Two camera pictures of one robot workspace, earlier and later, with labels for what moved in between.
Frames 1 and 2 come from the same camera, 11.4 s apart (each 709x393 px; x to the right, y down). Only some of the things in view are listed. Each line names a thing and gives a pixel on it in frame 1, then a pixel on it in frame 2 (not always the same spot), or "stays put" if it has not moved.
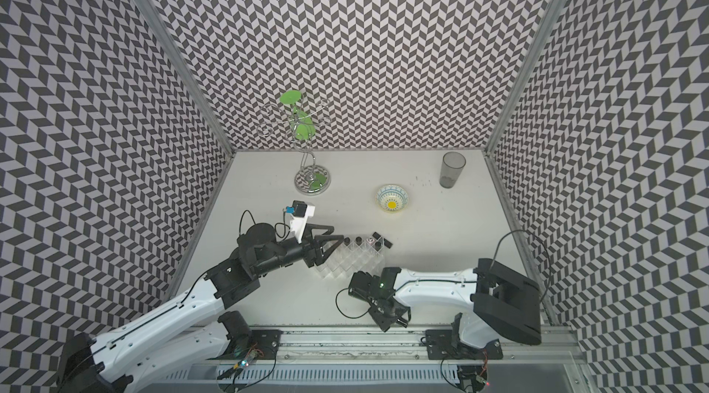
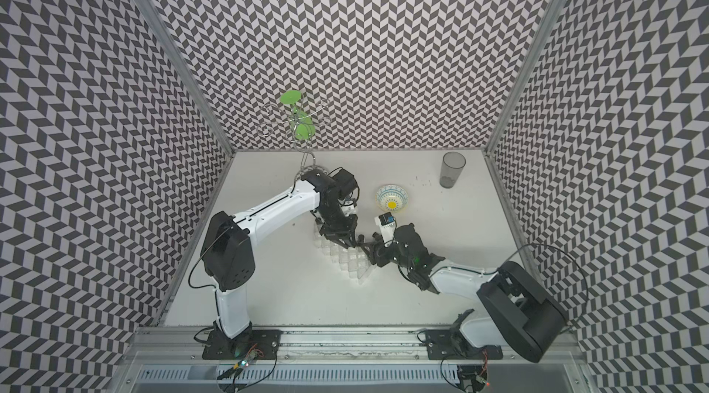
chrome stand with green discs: (297, 123) stays put
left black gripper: (308, 243) to (348, 230)
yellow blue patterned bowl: (392, 198) stays put
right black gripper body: (384, 318) to (386, 256)
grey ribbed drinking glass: (451, 168) stays put
